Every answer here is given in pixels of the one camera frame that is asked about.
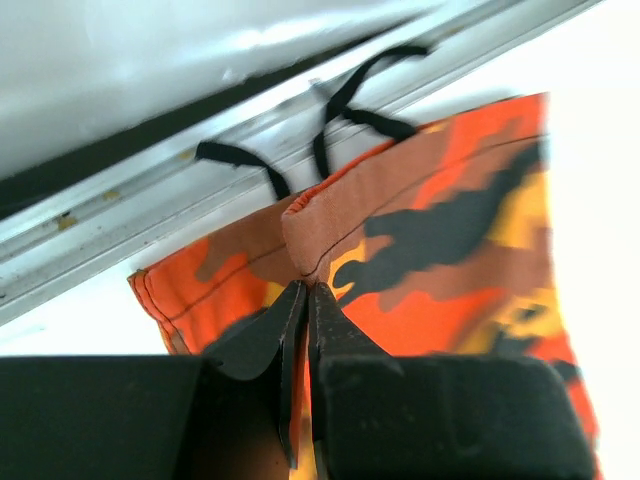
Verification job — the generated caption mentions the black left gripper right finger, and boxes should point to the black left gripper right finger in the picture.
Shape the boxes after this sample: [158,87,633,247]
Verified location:
[308,283,596,479]

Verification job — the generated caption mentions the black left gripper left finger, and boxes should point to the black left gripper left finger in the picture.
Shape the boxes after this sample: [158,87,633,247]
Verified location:
[1,281,306,479]

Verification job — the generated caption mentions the orange camouflage trousers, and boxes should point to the orange camouflage trousers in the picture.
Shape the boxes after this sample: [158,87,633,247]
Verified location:
[129,94,600,479]

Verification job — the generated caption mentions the aluminium frame rail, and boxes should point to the aluminium frame rail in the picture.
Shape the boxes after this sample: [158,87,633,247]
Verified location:
[1,1,588,323]

